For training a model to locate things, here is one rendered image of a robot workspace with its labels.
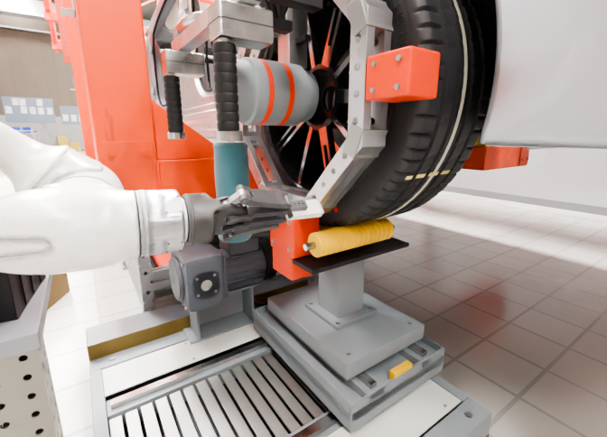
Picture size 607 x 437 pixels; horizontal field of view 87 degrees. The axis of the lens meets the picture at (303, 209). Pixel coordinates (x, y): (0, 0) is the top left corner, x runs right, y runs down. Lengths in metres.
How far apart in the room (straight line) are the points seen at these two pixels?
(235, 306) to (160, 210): 0.91
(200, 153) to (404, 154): 0.75
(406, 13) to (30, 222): 0.62
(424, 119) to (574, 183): 3.70
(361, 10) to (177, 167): 0.77
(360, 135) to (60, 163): 0.46
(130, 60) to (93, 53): 0.09
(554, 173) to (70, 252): 4.22
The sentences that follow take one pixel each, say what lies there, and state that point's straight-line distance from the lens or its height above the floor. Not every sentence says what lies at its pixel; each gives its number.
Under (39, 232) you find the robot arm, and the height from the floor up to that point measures 0.66.
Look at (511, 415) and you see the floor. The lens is 1.21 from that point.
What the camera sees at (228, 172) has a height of 0.67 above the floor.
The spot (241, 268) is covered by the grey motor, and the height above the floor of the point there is 0.33.
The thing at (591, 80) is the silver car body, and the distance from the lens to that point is 0.59.
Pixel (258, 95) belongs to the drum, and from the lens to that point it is 0.70.
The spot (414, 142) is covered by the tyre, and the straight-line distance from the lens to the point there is 0.63.
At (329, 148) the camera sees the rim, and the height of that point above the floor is 0.73.
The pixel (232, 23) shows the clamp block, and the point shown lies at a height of 0.92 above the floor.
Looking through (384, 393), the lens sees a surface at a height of 0.14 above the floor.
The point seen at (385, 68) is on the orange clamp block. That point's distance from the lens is 0.56.
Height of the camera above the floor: 0.76
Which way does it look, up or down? 13 degrees down
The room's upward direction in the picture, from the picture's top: straight up
